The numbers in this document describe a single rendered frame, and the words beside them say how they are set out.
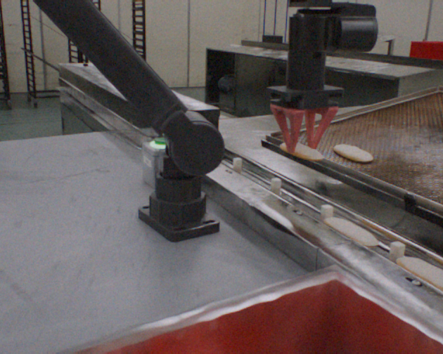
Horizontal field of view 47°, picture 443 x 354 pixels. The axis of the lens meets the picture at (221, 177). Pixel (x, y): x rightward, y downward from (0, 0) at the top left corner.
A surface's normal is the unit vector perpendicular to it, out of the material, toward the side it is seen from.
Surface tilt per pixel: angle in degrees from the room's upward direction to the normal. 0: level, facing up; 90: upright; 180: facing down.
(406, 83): 90
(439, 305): 0
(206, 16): 90
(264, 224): 90
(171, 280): 0
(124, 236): 0
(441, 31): 90
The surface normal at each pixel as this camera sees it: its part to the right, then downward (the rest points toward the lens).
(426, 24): -0.90, 0.11
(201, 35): 0.44, 0.28
